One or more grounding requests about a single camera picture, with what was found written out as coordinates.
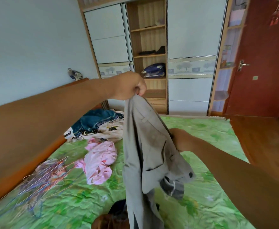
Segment person's right hand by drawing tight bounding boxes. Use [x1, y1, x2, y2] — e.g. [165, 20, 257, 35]
[169, 128, 198, 153]

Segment person's left hand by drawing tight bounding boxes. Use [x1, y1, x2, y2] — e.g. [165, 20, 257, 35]
[113, 71, 147, 101]

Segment grey trousers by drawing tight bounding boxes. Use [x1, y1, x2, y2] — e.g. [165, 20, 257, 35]
[122, 94, 196, 229]

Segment person's left forearm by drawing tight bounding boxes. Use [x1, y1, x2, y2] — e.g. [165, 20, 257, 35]
[0, 78, 117, 191]

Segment person's right forearm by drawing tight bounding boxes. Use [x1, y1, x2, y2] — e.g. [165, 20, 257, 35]
[190, 138, 279, 229]

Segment folded dark blue cloth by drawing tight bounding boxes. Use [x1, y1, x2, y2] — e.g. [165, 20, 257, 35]
[141, 63, 166, 78]

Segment cream floral cloth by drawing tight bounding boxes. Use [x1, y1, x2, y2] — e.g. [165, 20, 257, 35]
[64, 111, 125, 143]

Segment blue denim jeans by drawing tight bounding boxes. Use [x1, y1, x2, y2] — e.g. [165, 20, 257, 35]
[71, 109, 124, 138]

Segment blue white patterned cushion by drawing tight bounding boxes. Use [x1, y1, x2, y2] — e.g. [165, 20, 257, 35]
[67, 68, 83, 81]

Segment green leaf-print bed sheet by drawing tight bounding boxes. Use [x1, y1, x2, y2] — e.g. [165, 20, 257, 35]
[0, 115, 256, 229]

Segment grey hat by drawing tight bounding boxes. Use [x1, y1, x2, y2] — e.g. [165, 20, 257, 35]
[213, 90, 229, 101]

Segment white and wood wardrobe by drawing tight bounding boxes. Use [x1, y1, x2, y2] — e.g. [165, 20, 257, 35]
[77, 0, 228, 116]

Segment pink garment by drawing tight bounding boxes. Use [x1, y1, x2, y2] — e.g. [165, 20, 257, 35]
[75, 138, 118, 185]

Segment open wooden corner shelf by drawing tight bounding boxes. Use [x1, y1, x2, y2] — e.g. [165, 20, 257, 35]
[208, 0, 251, 116]

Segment pink folded cloth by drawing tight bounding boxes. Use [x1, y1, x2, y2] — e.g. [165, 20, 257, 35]
[229, 9, 246, 27]

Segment black garment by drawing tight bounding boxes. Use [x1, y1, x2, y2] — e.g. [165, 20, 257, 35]
[108, 199, 128, 216]

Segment red-brown wooden door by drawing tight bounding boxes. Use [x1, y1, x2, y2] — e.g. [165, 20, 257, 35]
[223, 0, 279, 118]

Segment brown leather bag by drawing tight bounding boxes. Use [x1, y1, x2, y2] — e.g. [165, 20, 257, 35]
[91, 213, 130, 229]

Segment brown wooden headboard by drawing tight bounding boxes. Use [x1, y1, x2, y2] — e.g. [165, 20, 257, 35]
[0, 78, 109, 210]

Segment red hanging ornament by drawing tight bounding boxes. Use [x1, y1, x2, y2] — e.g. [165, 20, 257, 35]
[269, 0, 279, 27]

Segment metal door handle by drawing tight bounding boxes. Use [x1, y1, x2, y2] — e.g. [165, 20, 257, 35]
[238, 59, 250, 72]

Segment pile of wire clothes hangers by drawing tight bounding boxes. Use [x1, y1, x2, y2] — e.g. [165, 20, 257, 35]
[0, 157, 77, 216]

